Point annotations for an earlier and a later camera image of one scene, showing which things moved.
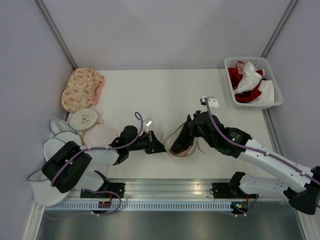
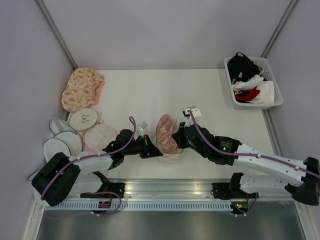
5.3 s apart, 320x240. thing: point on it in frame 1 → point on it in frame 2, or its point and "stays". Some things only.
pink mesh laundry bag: (100, 136) stays
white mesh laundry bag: (171, 137) → (169, 159)
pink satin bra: (183, 154) → (165, 124)
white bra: (251, 76) stays
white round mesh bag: (52, 144) stays
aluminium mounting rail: (166, 189) stays
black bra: (178, 147) → (242, 68)
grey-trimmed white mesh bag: (57, 126) stays
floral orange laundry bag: (83, 88) stays
